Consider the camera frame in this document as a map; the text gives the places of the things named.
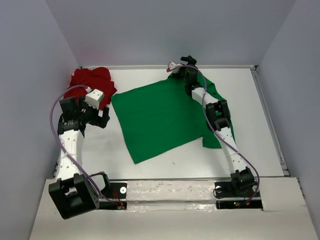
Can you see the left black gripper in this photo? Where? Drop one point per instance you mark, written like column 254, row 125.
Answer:
column 96, row 120

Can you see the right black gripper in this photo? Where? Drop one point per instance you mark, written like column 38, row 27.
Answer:
column 190, row 60

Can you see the green t-shirt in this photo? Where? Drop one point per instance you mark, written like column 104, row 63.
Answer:
column 159, row 117

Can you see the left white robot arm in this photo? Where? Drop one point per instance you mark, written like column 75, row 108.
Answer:
column 75, row 192

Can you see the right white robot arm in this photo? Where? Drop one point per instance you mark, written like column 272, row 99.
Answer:
column 244, row 176

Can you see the red t-shirt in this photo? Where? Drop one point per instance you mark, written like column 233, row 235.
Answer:
column 98, row 78

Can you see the white front cover board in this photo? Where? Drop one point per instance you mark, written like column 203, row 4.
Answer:
column 184, row 210

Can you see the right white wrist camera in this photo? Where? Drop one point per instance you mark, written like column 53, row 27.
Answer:
column 173, row 67

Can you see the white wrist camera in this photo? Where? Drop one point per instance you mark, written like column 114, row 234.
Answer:
column 94, row 98
column 173, row 67

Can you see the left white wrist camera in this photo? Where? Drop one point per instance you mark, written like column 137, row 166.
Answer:
column 94, row 98

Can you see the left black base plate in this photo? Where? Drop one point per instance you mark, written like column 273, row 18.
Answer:
column 117, row 196

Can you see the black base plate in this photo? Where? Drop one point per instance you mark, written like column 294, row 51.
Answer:
column 117, row 196
column 228, row 199

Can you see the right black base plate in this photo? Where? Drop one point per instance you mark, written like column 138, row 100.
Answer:
column 228, row 199

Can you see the aluminium table frame rail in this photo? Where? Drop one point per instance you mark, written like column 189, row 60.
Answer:
column 255, row 136

